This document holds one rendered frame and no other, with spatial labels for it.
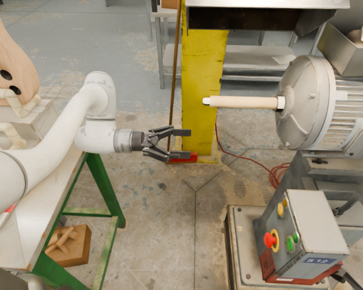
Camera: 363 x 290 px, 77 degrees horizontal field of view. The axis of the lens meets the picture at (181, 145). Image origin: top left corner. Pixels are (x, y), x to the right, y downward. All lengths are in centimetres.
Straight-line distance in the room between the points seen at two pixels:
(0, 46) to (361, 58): 91
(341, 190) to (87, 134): 83
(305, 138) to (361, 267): 152
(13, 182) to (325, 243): 61
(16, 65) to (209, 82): 113
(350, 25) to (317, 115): 25
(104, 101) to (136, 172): 133
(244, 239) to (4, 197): 126
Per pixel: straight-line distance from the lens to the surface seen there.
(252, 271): 143
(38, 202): 94
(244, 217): 153
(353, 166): 81
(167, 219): 181
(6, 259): 88
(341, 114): 64
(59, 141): 60
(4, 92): 96
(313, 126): 61
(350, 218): 95
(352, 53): 59
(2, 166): 44
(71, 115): 66
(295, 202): 65
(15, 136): 97
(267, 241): 72
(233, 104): 65
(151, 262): 171
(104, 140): 84
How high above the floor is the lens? 163
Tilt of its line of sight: 46 degrees down
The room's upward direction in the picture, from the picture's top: straight up
